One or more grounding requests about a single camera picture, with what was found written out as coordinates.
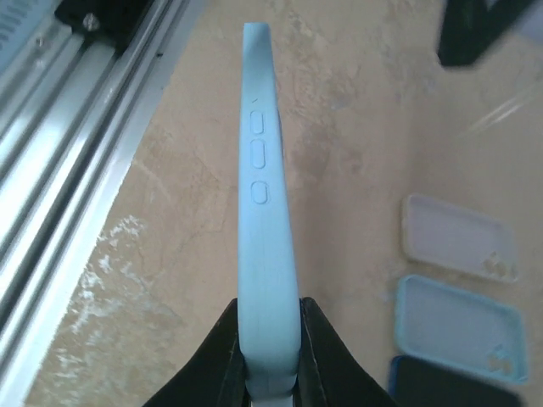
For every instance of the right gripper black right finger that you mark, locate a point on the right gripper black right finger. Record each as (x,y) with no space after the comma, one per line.
(328,373)

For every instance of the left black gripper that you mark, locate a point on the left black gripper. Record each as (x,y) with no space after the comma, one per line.
(469,28)

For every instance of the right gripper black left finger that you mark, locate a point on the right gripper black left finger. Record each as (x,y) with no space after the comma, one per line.
(215,374)

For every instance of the black smartphone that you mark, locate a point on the black smartphone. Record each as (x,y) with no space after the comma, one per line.
(415,382)

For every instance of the light blue phone case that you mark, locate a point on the light blue phone case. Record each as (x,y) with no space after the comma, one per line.
(460,330)

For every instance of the beige phone case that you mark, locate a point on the beige phone case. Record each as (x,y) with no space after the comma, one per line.
(452,237)

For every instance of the aluminium rail frame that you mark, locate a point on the aluminium rail frame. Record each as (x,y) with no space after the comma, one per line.
(73,112)

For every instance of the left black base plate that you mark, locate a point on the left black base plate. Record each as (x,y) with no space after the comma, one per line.
(113,22)

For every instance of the blue slotted cable duct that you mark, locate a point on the blue slotted cable duct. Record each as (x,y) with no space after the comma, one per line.
(18,20)

